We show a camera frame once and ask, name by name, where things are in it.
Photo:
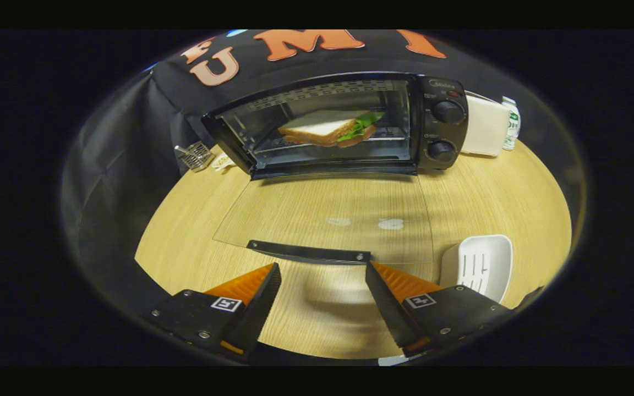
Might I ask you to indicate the black toaster oven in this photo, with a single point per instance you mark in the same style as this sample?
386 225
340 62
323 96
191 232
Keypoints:
427 129

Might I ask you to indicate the black backdrop cloth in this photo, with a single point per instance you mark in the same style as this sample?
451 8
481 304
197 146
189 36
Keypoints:
108 181

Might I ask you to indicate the white pop-up toaster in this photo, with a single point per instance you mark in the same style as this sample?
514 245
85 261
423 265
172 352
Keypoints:
482 126

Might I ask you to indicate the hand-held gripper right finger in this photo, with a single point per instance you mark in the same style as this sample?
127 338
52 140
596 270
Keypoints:
391 311

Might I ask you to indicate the white plastic tray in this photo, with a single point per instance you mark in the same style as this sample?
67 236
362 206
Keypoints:
487 264

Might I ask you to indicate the sandwich with lettuce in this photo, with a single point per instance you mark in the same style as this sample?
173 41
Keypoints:
317 126

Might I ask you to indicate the white bottle green label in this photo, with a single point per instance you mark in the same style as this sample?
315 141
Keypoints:
512 124

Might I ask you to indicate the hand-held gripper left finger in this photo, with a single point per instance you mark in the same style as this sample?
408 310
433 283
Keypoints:
256 313

